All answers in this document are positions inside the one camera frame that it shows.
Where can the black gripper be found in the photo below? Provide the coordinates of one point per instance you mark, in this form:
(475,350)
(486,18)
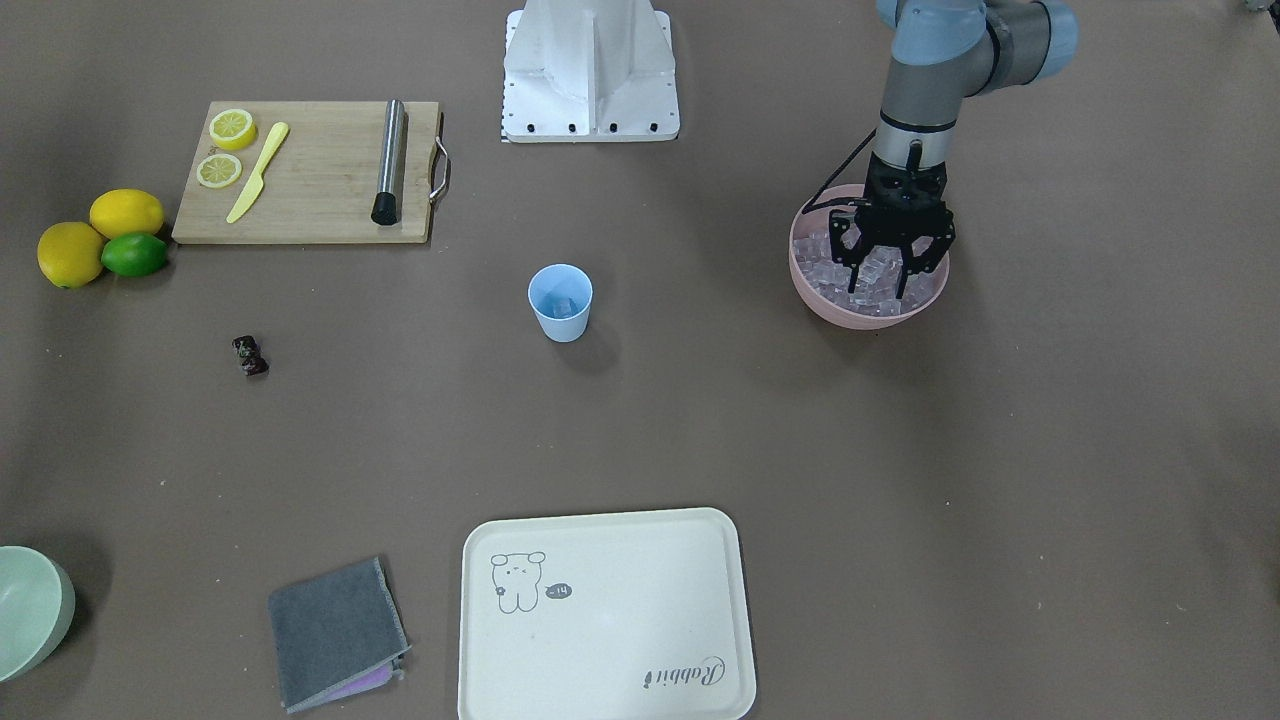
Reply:
(846,240)

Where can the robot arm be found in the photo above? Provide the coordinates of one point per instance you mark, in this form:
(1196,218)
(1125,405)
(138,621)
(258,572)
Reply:
(942,52)

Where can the ice cube in cup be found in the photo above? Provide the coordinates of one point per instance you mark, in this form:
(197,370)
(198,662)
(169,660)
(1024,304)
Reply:
(563,307)

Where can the light blue cup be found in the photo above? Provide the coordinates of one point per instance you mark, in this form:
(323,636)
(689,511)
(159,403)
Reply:
(566,280)

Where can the pink bowl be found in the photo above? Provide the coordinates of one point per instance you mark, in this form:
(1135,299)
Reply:
(838,198)

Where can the cream rabbit tray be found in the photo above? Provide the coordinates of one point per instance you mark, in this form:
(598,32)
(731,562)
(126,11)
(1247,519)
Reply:
(624,615)

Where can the steel muddler black tip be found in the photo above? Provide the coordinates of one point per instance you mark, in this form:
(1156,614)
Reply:
(387,204)

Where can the wooden cutting board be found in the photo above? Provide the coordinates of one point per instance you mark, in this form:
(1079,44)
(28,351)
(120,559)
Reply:
(320,186)

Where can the yellow plastic knife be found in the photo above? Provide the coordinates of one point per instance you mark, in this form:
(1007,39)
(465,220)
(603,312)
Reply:
(255,183)

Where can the grey folded cloth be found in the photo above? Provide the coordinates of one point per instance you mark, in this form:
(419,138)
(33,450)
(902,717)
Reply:
(336,635)

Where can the lemon slice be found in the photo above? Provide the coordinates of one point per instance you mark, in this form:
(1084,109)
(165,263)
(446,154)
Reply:
(232,129)
(218,171)

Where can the green lime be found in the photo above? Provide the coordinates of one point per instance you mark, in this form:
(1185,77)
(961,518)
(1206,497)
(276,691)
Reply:
(134,254)

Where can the whole lemon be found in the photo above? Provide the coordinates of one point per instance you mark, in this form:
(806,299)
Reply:
(126,211)
(69,254)

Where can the mint green bowl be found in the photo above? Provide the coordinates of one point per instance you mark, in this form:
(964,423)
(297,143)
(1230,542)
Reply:
(37,604)

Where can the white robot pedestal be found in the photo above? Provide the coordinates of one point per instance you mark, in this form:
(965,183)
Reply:
(589,72)

